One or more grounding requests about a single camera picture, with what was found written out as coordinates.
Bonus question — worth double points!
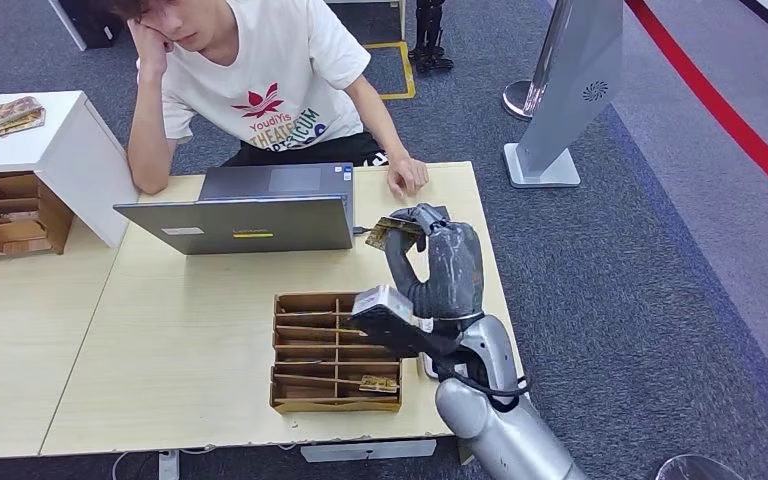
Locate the grey laptop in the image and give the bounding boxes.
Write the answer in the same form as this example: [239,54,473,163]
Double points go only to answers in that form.
[113,162,357,256]

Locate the person's left hand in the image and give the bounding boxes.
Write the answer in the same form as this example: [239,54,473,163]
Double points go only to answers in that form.
[385,153,430,201]

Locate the gold room key card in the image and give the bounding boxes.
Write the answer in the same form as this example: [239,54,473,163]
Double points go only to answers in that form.
[359,374,400,394]

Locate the gold hotel ID card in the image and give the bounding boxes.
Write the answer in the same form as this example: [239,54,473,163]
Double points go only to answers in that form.
[365,217,425,252]

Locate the person's right hand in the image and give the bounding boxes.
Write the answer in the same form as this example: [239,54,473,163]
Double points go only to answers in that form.
[125,18,175,74]

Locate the wooden card organizer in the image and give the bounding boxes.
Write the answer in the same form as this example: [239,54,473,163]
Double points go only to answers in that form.
[269,291,404,415]

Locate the red floor tape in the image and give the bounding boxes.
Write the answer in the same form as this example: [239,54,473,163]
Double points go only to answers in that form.
[624,0,768,219]

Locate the black box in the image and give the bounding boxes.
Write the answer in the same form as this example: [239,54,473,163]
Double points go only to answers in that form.
[57,0,127,51]

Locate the wooden pigeonhole rack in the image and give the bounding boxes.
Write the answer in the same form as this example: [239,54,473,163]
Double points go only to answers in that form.
[0,170,76,262]

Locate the white power cable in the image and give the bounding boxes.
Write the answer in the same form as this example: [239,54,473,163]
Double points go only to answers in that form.
[110,445,220,480]

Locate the grey kiosk stand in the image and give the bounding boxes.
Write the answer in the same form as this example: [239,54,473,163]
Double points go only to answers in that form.
[503,0,624,190]

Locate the chrome stanchion base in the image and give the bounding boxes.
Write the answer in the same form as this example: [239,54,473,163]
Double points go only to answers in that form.
[501,79,546,123]

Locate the white table frame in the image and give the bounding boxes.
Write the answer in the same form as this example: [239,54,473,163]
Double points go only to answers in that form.
[324,0,407,41]

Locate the white cabinet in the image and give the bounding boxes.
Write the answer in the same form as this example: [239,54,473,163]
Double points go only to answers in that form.
[0,90,140,263]

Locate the white under-desk bracket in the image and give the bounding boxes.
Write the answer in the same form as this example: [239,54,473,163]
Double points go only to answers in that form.
[299,439,438,464]

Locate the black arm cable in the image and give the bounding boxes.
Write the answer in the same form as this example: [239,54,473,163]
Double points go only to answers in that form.
[436,357,531,415]

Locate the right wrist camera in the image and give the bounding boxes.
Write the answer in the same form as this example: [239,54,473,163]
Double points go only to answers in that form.
[349,284,465,362]

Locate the white frame leg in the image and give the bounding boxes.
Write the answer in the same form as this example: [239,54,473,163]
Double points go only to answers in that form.
[47,0,88,53]

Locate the yellow floor tape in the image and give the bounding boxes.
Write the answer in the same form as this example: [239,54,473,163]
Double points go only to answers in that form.
[362,41,417,101]

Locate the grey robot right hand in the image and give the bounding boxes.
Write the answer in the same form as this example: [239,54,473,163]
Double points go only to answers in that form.
[382,203,486,321]

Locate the person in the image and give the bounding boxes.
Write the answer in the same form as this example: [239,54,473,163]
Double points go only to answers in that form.
[108,0,430,201]

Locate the black robot legs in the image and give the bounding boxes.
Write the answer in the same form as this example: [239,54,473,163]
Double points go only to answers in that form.
[408,0,455,75]

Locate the clear glass dome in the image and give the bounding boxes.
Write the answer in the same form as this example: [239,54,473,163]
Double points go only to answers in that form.
[654,454,750,480]

